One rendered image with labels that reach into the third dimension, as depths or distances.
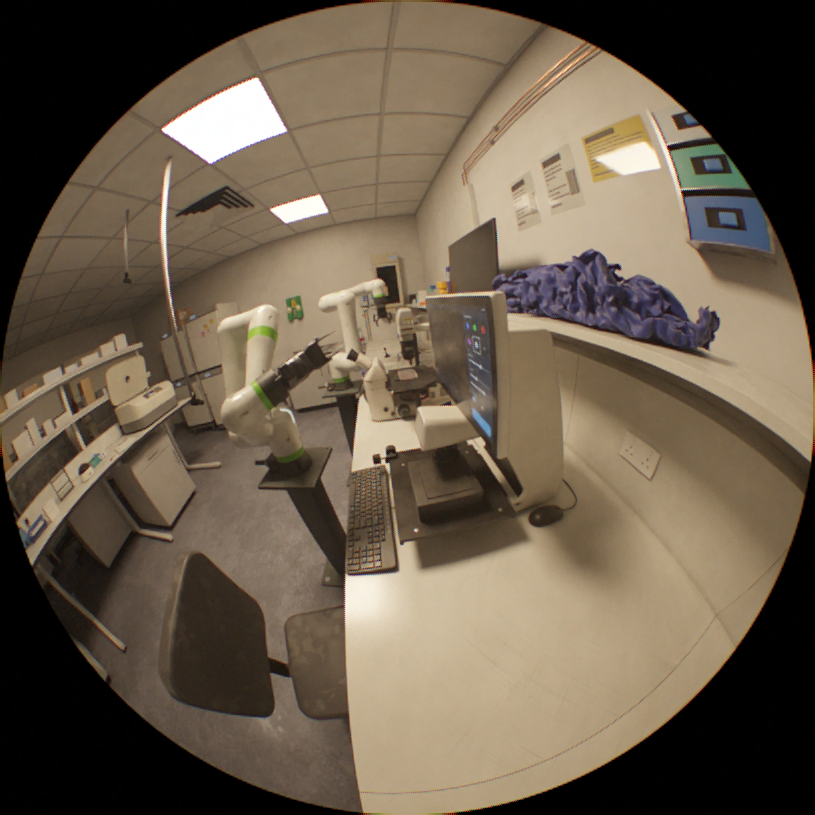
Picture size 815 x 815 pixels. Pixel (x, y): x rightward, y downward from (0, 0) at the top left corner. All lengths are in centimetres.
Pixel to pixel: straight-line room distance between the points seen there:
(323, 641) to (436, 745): 53
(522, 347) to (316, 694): 108
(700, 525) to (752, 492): 18
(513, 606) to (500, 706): 24
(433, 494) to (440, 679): 43
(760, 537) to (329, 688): 115
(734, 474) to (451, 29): 180
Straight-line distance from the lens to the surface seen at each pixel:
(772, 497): 74
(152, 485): 265
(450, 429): 59
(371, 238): 398
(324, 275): 395
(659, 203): 94
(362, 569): 68
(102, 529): 316
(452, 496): 59
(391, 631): 61
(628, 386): 82
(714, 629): 91
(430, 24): 155
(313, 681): 94
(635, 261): 95
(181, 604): 63
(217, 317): 385
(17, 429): 457
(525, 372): 52
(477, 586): 64
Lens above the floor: 134
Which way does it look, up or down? 25 degrees down
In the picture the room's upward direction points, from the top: 8 degrees counter-clockwise
